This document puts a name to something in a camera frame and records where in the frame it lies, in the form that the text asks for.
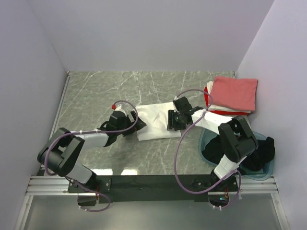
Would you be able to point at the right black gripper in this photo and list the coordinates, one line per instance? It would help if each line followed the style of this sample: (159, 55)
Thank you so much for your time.
(171, 124)

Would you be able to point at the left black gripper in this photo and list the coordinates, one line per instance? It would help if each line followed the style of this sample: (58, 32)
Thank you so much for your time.
(139, 125)

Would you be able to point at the white printed t-shirt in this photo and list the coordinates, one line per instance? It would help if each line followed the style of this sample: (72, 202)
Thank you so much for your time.
(155, 116)

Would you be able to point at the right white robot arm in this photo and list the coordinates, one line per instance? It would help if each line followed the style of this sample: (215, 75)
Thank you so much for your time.
(237, 139)

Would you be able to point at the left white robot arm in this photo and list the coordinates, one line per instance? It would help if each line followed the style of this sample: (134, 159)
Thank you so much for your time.
(61, 152)

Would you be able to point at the teal plastic basket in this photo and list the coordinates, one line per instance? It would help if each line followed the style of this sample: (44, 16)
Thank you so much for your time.
(207, 135)

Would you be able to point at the folded red t-shirt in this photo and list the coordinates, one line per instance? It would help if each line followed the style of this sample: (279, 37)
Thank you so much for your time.
(206, 95)

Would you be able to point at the black t-shirt in basket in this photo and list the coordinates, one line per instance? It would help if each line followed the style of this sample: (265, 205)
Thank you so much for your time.
(254, 163)

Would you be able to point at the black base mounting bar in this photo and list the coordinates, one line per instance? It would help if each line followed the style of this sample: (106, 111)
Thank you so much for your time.
(101, 191)

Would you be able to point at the folded pink t-shirt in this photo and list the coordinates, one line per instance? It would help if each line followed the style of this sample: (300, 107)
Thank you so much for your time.
(236, 94)

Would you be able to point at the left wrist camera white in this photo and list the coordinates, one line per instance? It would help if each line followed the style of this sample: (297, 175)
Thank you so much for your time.
(120, 107)

